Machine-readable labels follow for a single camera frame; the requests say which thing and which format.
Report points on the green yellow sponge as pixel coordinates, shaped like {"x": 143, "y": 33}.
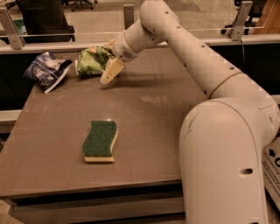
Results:
{"x": 99, "y": 143}

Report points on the black chair base right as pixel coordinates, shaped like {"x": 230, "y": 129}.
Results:
{"x": 255, "y": 12}

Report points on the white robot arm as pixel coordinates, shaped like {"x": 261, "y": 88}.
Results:
{"x": 221, "y": 140}

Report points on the left metal bracket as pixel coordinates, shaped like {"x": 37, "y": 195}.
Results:
{"x": 15, "y": 40}

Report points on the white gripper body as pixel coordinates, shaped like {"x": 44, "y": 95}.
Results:
{"x": 120, "y": 48}

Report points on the grey printed board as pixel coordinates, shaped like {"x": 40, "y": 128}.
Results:
{"x": 271, "y": 170}

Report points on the blue chip bag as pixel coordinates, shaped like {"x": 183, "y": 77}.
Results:
{"x": 47, "y": 71}

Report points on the black office chair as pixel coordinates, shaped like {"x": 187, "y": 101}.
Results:
{"x": 45, "y": 22}

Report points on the brown table with drawers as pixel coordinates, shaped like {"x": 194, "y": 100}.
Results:
{"x": 43, "y": 174}

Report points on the green jalapeno chip bag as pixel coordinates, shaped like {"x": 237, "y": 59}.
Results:
{"x": 93, "y": 60}

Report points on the glass barrier panel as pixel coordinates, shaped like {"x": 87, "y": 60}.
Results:
{"x": 203, "y": 18}

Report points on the middle metal bracket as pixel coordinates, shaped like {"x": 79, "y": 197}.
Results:
{"x": 128, "y": 15}

